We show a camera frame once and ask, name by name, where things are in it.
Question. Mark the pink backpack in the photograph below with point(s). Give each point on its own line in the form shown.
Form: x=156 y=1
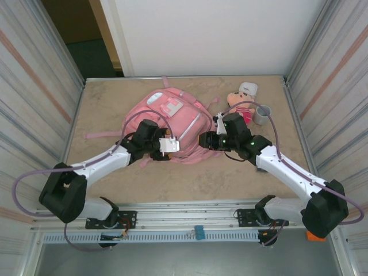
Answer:
x=184 y=120

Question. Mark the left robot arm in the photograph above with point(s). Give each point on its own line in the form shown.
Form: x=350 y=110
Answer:
x=63 y=192

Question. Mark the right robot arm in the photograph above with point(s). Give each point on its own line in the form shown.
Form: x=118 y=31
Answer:
x=325 y=210

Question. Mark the small white case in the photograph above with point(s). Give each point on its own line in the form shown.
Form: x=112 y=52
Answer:
x=249 y=87

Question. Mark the grey cup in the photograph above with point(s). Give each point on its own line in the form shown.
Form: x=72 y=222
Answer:
x=260 y=119

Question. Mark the plush doll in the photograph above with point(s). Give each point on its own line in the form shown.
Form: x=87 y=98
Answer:
x=237 y=97

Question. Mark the black power connector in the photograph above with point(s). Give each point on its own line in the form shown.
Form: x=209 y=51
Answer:
x=266 y=238
x=113 y=237

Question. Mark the orange block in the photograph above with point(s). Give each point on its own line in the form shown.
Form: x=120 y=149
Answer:
x=312 y=237

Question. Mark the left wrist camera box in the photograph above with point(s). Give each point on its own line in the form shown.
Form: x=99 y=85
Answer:
x=169 y=144

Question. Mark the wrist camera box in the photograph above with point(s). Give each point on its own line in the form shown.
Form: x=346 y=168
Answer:
x=220 y=126
x=169 y=144

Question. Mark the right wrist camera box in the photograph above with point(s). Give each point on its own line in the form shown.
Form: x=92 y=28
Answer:
x=220 y=126

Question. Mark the aluminium mounting rail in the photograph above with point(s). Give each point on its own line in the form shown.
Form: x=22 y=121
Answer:
x=187 y=214

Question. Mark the aluminium table end rail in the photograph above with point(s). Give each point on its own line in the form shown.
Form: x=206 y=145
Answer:
x=129 y=78

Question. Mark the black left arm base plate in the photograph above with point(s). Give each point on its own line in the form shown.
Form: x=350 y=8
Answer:
x=128 y=218

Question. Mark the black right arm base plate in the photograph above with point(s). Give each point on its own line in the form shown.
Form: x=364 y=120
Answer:
x=244 y=217

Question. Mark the white door frame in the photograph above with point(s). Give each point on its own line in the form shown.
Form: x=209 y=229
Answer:
x=120 y=57

